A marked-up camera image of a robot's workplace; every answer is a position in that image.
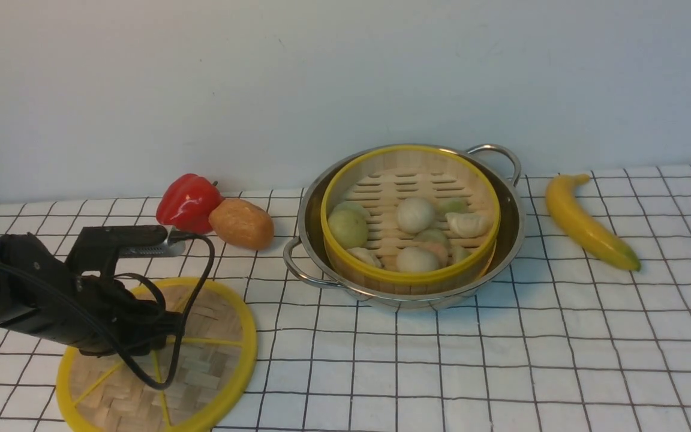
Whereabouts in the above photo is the white round bun centre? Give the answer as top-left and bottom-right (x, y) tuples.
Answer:
(395, 197), (436, 233)

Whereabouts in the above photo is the green round bun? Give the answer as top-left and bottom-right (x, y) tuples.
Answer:
(328, 209), (368, 249)

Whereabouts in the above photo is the black camera cable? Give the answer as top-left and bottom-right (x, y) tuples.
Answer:
(82, 231), (216, 391)

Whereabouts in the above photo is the white round bun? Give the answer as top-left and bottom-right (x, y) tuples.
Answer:
(395, 247), (441, 273)
(395, 197), (436, 233)

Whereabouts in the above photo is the stainless steel pot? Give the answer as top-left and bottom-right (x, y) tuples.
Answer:
(283, 144), (525, 311)

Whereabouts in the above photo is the yellow bamboo steamer basket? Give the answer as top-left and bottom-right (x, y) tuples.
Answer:
(319, 145), (501, 295)

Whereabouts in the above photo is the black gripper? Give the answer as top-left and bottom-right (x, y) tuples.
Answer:
(61, 273), (184, 356)

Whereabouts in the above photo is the brown bread roll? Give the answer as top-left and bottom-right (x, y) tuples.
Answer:
(208, 199), (275, 251)

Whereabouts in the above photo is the yellow banana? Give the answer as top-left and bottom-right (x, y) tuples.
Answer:
(545, 174), (641, 272)

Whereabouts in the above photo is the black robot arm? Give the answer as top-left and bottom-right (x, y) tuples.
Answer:
(0, 225), (184, 356)

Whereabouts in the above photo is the white round bun front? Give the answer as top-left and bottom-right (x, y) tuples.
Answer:
(395, 247), (441, 273)

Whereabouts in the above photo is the red bell pepper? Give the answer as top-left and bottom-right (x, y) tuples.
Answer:
(155, 174), (224, 235)

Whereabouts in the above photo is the white pleated dumpling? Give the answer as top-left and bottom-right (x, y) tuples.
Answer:
(444, 212), (494, 238)

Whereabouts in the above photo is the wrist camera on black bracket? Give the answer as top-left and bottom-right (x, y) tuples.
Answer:
(65, 224), (196, 278)

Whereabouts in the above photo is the yellow woven bamboo steamer lid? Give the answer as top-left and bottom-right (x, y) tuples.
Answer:
(55, 281), (258, 431)

